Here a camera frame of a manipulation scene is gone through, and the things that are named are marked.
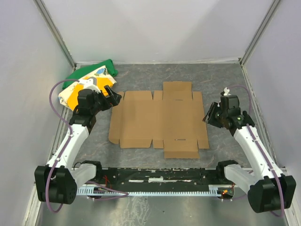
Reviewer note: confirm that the green cloth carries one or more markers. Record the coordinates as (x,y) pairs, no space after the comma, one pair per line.
(105,67)

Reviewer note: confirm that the brown cardboard box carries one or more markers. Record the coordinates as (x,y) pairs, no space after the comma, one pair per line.
(168,119)

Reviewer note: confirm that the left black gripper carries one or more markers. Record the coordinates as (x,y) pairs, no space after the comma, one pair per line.
(109,98)

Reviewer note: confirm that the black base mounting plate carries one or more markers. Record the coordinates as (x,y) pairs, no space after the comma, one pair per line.
(155,181)

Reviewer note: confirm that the left aluminium frame post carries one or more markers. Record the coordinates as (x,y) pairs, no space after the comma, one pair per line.
(54,30)

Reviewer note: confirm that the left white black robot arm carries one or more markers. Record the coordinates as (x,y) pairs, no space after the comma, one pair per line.
(57,182)

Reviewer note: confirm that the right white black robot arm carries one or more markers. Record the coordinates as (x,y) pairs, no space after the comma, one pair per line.
(268,189)

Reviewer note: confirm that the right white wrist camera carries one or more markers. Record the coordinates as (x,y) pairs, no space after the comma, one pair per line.
(226,91)

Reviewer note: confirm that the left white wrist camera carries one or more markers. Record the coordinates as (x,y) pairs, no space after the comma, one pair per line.
(89,84)

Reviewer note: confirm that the yellow white patterned cloth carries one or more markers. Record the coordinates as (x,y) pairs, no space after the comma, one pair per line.
(68,96)

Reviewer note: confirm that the right aluminium frame post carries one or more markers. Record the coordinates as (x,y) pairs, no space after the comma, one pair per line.
(260,31)

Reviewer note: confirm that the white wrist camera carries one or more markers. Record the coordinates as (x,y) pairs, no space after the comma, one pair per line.
(226,91)
(89,84)

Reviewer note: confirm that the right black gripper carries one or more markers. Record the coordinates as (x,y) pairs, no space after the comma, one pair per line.
(213,113)

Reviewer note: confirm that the aluminium frame post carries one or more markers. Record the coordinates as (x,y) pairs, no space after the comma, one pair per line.
(54,30)
(260,31)

